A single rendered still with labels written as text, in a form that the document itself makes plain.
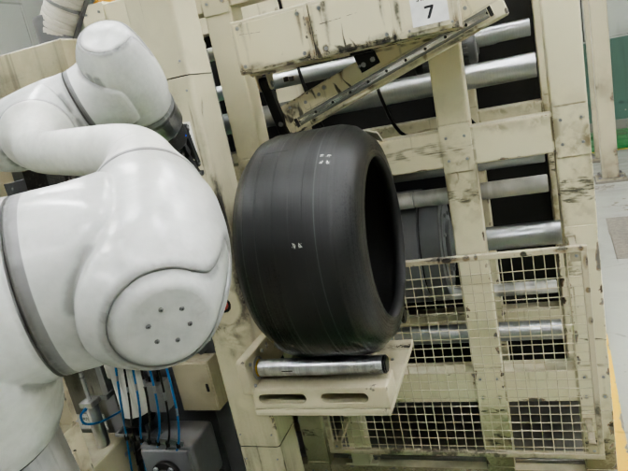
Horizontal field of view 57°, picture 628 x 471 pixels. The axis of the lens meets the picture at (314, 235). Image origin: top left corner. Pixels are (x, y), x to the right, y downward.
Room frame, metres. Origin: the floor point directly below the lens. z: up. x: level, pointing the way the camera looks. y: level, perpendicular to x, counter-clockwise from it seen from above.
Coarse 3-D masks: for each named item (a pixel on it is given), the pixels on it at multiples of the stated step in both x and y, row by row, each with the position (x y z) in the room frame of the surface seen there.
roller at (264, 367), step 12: (264, 360) 1.39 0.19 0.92; (276, 360) 1.38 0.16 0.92; (288, 360) 1.36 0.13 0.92; (300, 360) 1.35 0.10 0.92; (312, 360) 1.34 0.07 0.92; (324, 360) 1.32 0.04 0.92; (336, 360) 1.31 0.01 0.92; (348, 360) 1.30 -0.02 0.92; (360, 360) 1.29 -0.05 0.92; (372, 360) 1.28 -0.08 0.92; (384, 360) 1.27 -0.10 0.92; (264, 372) 1.37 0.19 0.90; (276, 372) 1.36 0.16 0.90; (288, 372) 1.35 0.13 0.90; (300, 372) 1.33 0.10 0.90; (312, 372) 1.32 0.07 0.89; (324, 372) 1.31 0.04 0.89; (336, 372) 1.30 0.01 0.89; (348, 372) 1.29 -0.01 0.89; (360, 372) 1.28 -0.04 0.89; (372, 372) 1.27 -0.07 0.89; (384, 372) 1.26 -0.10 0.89
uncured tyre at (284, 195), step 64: (320, 128) 1.44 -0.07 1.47; (256, 192) 1.28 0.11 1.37; (320, 192) 1.21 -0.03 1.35; (384, 192) 1.65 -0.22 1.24; (256, 256) 1.22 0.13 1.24; (320, 256) 1.16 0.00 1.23; (384, 256) 1.65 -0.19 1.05; (256, 320) 1.26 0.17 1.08; (320, 320) 1.19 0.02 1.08; (384, 320) 1.26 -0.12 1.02
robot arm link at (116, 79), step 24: (96, 24) 0.89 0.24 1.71; (120, 24) 0.88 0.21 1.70; (96, 48) 0.85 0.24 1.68; (120, 48) 0.86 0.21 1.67; (144, 48) 0.90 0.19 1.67; (72, 72) 0.90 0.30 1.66; (96, 72) 0.86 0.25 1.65; (120, 72) 0.86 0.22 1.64; (144, 72) 0.89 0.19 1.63; (72, 96) 0.88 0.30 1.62; (96, 96) 0.88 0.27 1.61; (120, 96) 0.88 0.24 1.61; (144, 96) 0.90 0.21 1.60; (168, 96) 0.96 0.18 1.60; (96, 120) 0.89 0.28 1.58; (120, 120) 0.91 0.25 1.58; (144, 120) 0.94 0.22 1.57
